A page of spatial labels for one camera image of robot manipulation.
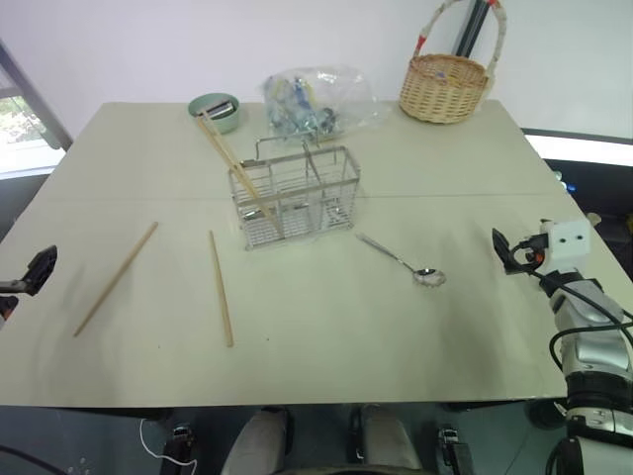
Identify thin white cable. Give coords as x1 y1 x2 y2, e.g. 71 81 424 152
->
138 418 199 469

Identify dark metal box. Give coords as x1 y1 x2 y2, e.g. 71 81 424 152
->
204 100 235 121

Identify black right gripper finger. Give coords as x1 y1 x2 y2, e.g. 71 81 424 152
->
491 227 514 275

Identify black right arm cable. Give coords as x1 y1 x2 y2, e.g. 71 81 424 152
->
511 238 633 371

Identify pale green bowl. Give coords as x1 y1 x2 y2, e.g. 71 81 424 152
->
187 92 242 135

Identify black side table white edge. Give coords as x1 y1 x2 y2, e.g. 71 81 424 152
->
520 127 633 229

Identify silver metal spoon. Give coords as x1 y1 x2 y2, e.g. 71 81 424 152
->
355 233 448 287

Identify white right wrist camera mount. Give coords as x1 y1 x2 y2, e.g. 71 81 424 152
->
536 218 593 273

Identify black metal poles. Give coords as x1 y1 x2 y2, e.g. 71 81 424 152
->
453 0 497 58

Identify silver wire cutlery rack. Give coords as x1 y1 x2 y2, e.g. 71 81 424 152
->
227 138 360 253

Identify clear plastic bag with items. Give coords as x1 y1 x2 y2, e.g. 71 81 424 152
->
259 64 393 145

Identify wooden chopstick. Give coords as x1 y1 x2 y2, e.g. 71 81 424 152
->
208 230 234 348
200 110 263 202
197 116 277 225
73 221 160 338

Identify woven wicker basket with handle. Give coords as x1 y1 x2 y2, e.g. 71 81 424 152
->
398 0 511 123

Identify grey window frame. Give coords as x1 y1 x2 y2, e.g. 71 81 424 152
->
0 38 75 180

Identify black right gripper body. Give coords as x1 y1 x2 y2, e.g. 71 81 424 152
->
508 235 546 275

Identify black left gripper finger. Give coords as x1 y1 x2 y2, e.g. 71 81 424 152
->
20 244 59 297

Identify grey rounded robot leg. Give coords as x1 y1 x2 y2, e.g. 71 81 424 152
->
356 403 422 475
221 406 294 475

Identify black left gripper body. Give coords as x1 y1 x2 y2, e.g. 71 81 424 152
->
0 279 24 324

